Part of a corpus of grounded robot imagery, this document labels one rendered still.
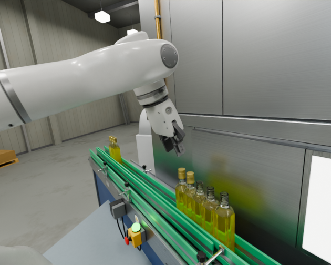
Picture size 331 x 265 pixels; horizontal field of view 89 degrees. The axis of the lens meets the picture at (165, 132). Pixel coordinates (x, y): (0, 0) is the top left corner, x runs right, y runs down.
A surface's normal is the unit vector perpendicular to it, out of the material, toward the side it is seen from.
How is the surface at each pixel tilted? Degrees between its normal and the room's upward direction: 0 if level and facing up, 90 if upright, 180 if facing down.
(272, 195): 90
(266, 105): 90
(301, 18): 90
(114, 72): 100
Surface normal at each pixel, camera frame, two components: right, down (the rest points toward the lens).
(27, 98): 0.66, 0.29
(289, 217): -0.81, 0.18
